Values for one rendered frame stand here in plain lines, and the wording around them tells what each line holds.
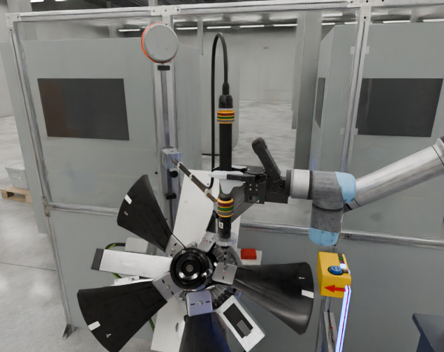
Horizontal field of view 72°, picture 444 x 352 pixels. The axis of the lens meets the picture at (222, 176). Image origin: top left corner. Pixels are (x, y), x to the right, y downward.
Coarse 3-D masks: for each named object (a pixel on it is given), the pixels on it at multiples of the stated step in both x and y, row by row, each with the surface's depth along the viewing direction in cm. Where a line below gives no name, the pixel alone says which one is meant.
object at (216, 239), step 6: (216, 204) 88; (216, 210) 87; (216, 216) 87; (216, 222) 88; (216, 228) 89; (216, 234) 89; (234, 234) 89; (216, 240) 85; (222, 240) 85; (228, 240) 85; (234, 240) 85
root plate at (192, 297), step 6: (186, 294) 88; (192, 294) 89; (198, 294) 91; (204, 294) 92; (210, 294) 93; (186, 300) 87; (192, 300) 88; (198, 300) 90; (204, 300) 91; (210, 300) 92; (192, 306) 88; (198, 306) 89; (204, 306) 90; (210, 306) 91; (192, 312) 87; (198, 312) 88; (204, 312) 89
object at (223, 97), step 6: (228, 84) 74; (222, 90) 75; (228, 90) 74; (222, 96) 74; (228, 96) 74; (222, 102) 74; (228, 102) 74; (222, 222) 85; (228, 222) 85; (222, 228) 85; (228, 228) 85; (222, 234) 86; (228, 234) 86; (222, 246) 88; (228, 246) 88
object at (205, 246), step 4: (208, 232) 99; (204, 236) 100; (208, 236) 97; (212, 236) 95; (200, 240) 99; (208, 240) 95; (212, 240) 93; (200, 244) 98; (204, 244) 96; (208, 244) 94; (212, 244) 92; (200, 248) 96; (204, 248) 94; (208, 248) 92
